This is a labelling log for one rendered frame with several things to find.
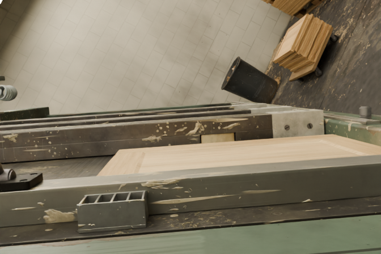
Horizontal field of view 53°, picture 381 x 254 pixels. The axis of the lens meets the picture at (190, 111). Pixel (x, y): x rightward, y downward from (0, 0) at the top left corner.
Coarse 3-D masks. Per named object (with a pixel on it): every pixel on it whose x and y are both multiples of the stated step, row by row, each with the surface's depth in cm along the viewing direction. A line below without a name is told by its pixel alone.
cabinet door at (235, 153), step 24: (216, 144) 84; (240, 144) 82; (264, 144) 81; (288, 144) 79; (312, 144) 77; (336, 144) 73; (360, 144) 72; (120, 168) 63; (144, 168) 63; (168, 168) 62; (192, 168) 61
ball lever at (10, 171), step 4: (0, 164) 44; (0, 168) 44; (0, 172) 44; (4, 172) 45; (8, 172) 45; (12, 172) 45; (0, 176) 44; (4, 176) 44; (8, 176) 44; (12, 176) 45; (0, 180) 44; (4, 180) 44
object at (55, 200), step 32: (320, 160) 49; (352, 160) 47; (0, 192) 43; (32, 192) 43; (64, 192) 43; (96, 192) 44; (160, 192) 44; (192, 192) 44; (224, 192) 44; (256, 192) 45; (288, 192) 45; (320, 192) 45; (352, 192) 45; (0, 224) 43; (32, 224) 43
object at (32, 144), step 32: (64, 128) 89; (96, 128) 89; (128, 128) 89; (160, 128) 90; (192, 128) 90; (224, 128) 91; (256, 128) 91; (288, 128) 91; (320, 128) 92; (0, 160) 88; (32, 160) 88
